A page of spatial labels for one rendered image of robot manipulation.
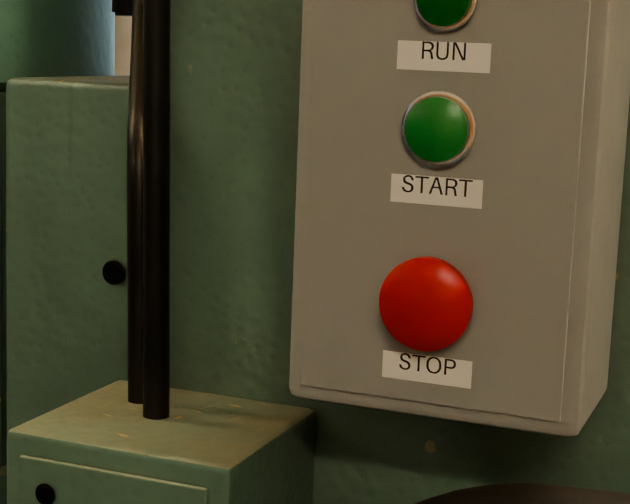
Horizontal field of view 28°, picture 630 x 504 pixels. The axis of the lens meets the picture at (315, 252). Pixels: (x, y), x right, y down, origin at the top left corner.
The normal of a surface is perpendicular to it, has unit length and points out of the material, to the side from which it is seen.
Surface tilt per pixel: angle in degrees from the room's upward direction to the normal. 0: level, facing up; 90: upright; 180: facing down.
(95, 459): 90
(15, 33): 90
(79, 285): 90
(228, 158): 90
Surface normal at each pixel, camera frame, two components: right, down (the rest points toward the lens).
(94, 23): 0.95, 0.08
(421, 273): -0.37, -0.02
